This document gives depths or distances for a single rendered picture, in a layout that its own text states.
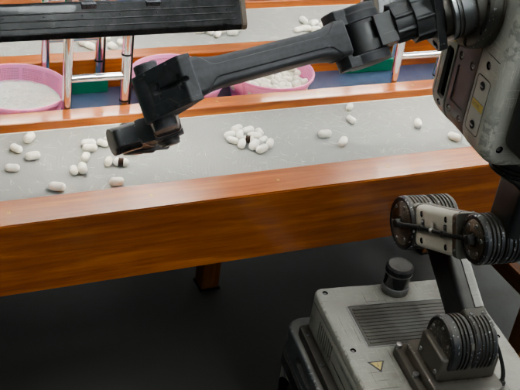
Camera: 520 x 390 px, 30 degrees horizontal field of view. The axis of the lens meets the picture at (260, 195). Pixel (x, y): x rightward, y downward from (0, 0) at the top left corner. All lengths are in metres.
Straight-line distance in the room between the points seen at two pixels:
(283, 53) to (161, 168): 0.82
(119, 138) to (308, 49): 0.51
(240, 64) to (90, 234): 0.73
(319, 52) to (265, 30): 1.53
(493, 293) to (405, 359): 1.20
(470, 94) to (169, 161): 0.86
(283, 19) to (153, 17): 1.05
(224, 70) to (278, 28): 1.66
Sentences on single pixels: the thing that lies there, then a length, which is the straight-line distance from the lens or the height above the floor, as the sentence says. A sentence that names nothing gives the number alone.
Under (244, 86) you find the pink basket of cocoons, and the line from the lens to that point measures 2.73.
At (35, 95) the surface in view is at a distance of 2.64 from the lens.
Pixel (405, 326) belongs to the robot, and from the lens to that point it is 2.40.
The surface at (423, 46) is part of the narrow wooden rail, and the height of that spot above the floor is 0.74.
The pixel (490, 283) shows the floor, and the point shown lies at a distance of 3.47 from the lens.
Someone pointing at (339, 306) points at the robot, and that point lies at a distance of 2.41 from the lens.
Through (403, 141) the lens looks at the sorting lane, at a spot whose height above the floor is 0.74.
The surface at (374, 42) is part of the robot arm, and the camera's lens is 1.67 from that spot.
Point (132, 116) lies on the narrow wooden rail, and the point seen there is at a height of 0.76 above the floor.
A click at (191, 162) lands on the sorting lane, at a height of 0.74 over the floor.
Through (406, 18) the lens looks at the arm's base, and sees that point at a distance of 1.68.
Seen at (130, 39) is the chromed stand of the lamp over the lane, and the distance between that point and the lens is 2.47.
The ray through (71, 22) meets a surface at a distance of 2.22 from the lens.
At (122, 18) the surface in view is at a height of 1.08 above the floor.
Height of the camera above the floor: 1.95
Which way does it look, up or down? 32 degrees down
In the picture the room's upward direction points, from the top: 9 degrees clockwise
